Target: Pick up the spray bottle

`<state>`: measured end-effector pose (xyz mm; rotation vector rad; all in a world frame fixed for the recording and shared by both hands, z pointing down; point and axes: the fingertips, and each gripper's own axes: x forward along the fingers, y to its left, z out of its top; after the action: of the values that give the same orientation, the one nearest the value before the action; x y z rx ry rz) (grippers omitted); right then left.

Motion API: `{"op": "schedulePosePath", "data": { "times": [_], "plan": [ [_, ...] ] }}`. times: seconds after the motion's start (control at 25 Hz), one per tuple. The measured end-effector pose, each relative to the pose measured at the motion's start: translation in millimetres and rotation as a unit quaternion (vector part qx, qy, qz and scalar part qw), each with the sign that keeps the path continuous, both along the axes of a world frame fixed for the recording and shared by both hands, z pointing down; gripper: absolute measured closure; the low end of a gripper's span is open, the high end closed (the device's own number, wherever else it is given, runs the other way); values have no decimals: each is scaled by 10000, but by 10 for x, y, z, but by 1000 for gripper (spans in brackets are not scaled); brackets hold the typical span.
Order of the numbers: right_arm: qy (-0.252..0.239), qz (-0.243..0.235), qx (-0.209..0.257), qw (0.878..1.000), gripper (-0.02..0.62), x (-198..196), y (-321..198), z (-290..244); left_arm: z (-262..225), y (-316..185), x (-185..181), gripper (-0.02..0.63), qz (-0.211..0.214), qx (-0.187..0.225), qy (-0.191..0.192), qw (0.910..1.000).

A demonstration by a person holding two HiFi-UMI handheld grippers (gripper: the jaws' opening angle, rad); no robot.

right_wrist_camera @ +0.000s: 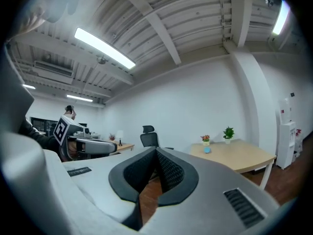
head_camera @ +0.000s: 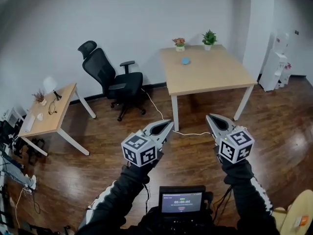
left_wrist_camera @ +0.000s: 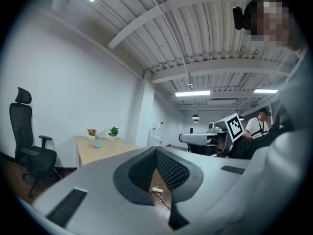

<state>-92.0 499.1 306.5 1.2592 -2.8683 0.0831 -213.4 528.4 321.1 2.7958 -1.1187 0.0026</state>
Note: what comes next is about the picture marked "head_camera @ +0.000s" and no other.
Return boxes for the white water dispenser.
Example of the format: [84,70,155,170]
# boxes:
[258,50,288,92]

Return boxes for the white table lamp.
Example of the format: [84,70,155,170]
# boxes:
[43,76,63,101]

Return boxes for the orange sticker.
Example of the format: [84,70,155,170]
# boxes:
[294,216,308,228]

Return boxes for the potted red flowers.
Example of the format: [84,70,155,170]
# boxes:
[172,37,186,52]

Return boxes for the person's black torso clothing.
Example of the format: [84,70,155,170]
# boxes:
[122,204,242,235]

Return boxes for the black lamp cable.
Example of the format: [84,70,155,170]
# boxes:
[47,98,58,115]

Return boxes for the potted green plant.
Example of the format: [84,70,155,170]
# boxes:
[201,29,218,51]

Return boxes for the black equipment pile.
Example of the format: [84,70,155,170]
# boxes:
[0,120,25,158]

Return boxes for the white keyboard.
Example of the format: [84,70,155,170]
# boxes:
[24,115,36,133]

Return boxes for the clear water dispenser bottle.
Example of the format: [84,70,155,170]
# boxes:
[275,33,290,55]

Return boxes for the white floor cable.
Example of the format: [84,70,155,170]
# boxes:
[140,87,213,137]

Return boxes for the small wooden table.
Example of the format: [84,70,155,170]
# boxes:
[18,83,97,156]

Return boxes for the large square wooden table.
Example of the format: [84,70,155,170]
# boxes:
[159,44,258,132]

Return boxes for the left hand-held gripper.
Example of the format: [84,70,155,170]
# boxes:
[121,119,175,168]

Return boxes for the person's right forearm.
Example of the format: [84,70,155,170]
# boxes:
[222,158,280,235]

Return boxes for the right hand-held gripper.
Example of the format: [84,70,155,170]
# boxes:
[205,113,255,165]

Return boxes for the person's left forearm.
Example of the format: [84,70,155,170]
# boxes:
[78,155,160,235]

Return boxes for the light wooden board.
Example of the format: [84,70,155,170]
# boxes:
[272,189,313,235]

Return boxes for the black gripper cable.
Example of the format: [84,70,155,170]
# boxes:
[212,186,233,226]

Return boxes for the small black screen device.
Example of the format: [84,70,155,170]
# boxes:
[158,185,206,215]

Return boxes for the potted dried plant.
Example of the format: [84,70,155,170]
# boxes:
[31,89,48,106]

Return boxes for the black office chair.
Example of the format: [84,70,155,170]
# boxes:
[77,40,147,122]

